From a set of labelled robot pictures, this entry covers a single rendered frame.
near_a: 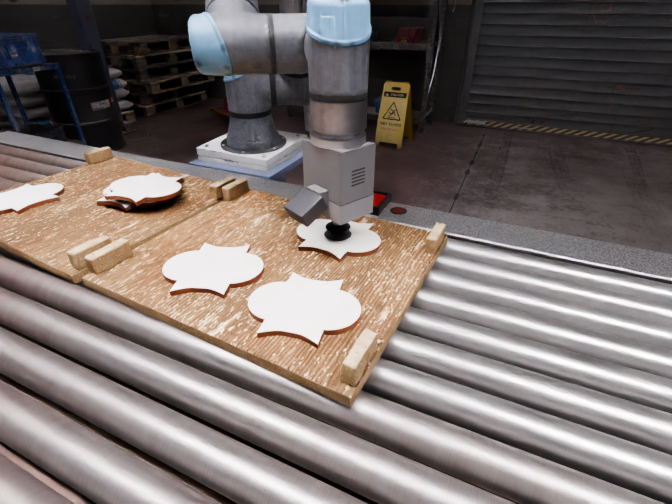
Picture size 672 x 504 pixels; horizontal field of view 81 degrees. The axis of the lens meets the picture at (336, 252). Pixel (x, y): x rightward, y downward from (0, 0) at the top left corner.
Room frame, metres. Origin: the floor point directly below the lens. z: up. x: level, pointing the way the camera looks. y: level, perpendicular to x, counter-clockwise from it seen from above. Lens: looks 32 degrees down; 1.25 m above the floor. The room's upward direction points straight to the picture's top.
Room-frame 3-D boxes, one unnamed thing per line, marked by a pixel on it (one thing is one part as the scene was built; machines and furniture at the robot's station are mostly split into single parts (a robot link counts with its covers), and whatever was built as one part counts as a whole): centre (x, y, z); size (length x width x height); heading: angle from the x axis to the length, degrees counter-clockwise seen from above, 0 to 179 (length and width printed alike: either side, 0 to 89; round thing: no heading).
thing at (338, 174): (0.52, 0.02, 1.05); 0.12 x 0.09 x 0.16; 131
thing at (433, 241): (0.52, -0.15, 0.95); 0.06 x 0.02 x 0.03; 152
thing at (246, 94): (1.14, 0.23, 1.07); 0.13 x 0.12 x 0.14; 100
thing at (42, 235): (0.69, 0.45, 0.93); 0.41 x 0.35 x 0.02; 60
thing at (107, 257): (0.46, 0.32, 0.95); 0.06 x 0.02 x 0.03; 152
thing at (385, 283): (0.49, 0.08, 0.93); 0.41 x 0.35 x 0.02; 62
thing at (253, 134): (1.14, 0.24, 0.96); 0.15 x 0.15 x 0.10
